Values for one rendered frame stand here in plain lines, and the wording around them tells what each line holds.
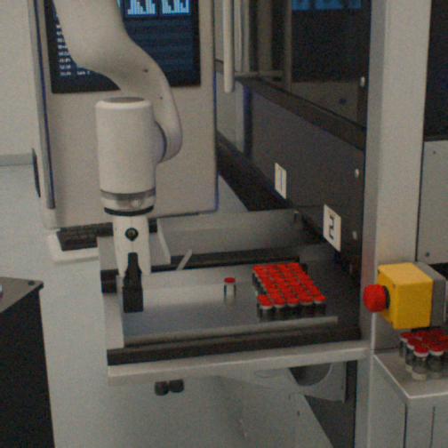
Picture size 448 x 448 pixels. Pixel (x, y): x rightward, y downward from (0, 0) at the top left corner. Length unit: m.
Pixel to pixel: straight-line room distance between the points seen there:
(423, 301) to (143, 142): 0.45
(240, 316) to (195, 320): 0.08
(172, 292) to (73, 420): 1.38
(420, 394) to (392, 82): 0.43
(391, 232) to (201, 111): 1.05
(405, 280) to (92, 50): 0.54
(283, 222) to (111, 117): 0.79
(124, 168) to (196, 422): 1.66
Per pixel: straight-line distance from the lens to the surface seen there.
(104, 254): 1.59
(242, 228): 1.72
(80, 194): 2.02
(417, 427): 1.27
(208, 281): 1.39
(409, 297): 1.04
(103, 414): 2.70
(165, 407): 2.71
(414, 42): 1.06
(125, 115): 1.05
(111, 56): 1.08
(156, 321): 1.26
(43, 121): 1.91
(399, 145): 1.07
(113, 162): 1.07
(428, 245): 1.13
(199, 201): 2.10
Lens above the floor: 1.41
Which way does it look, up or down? 17 degrees down
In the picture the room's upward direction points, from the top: 1 degrees counter-clockwise
